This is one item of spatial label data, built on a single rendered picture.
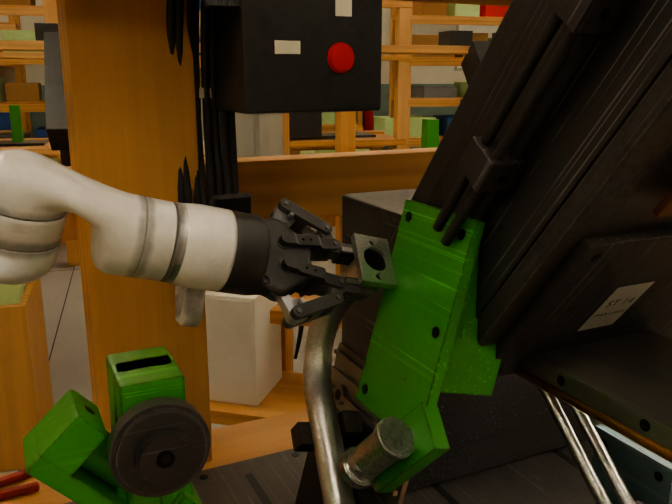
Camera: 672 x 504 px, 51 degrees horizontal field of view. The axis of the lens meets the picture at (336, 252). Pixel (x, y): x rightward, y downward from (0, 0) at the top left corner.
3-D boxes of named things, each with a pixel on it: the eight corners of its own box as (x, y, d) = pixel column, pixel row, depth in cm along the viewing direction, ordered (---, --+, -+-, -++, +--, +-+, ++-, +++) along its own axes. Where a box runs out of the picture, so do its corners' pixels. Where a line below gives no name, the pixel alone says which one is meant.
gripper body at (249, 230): (232, 268, 59) (331, 283, 63) (227, 187, 63) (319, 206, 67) (201, 310, 64) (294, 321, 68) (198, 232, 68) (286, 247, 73)
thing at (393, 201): (593, 441, 98) (617, 198, 89) (404, 496, 85) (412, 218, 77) (507, 389, 114) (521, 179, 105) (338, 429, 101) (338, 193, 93)
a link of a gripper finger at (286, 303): (259, 290, 65) (276, 282, 66) (287, 331, 64) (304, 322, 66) (269, 278, 63) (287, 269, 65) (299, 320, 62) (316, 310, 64)
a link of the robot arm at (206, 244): (192, 251, 71) (131, 241, 69) (234, 186, 63) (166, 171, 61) (195, 332, 67) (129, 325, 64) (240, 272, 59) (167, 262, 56)
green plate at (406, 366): (486, 452, 66) (546, 235, 64) (413, 451, 62) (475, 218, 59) (420, 402, 76) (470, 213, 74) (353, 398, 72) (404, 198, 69)
